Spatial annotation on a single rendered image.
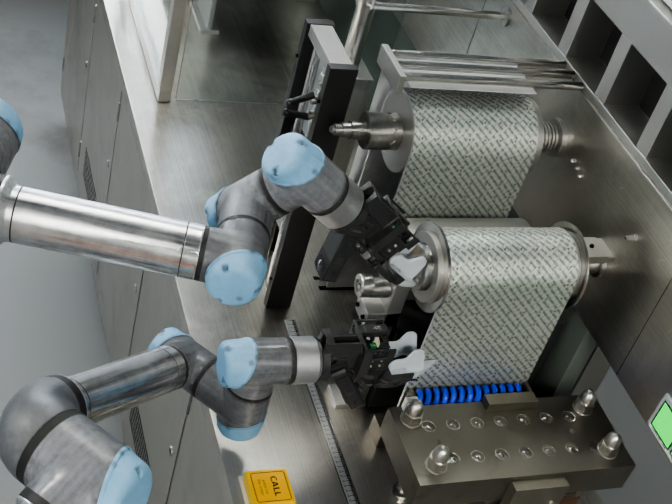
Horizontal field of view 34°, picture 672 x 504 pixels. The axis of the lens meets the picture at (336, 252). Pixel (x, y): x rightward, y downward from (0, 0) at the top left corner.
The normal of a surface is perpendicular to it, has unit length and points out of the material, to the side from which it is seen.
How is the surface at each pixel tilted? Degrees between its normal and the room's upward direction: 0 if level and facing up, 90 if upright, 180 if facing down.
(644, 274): 90
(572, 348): 90
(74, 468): 26
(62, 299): 0
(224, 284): 90
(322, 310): 0
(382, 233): 50
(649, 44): 90
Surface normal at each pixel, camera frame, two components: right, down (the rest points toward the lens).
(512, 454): 0.23, -0.75
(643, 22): -0.93, 0.00
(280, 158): -0.56, -0.47
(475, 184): 0.27, 0.68
